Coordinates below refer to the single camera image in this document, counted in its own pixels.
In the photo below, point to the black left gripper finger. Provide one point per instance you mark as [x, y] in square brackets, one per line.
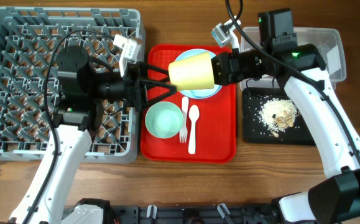
[148, 67]
[147, 84]

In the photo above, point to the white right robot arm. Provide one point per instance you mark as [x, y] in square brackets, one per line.
[300, 71]

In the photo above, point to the rice and peanut shells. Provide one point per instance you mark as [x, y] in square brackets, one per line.
[276, 115]

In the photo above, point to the black tray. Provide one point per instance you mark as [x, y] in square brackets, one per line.
[253, 131]

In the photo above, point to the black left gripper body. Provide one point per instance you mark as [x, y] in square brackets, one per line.
[129, 84]

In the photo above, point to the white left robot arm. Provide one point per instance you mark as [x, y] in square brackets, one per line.
[74, 123]

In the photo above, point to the white plastic spoon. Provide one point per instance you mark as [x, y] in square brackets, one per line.
[193, 115]

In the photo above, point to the grey dishwasher rack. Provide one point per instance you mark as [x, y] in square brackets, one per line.
[28, 83]

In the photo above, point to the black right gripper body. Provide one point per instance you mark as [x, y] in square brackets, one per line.
[247, 65]

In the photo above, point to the yellow plastic cup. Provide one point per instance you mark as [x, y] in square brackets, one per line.
[192, 73]

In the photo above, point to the green bowl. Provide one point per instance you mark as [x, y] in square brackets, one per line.
[164, 120]

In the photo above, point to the white plastic fork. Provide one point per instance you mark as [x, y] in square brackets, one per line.
[184, 131]

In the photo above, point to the clear plastic bin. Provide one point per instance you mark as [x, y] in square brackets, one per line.
[327, 41]

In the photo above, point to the large light blue plate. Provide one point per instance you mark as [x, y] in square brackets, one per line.
[218, 90]

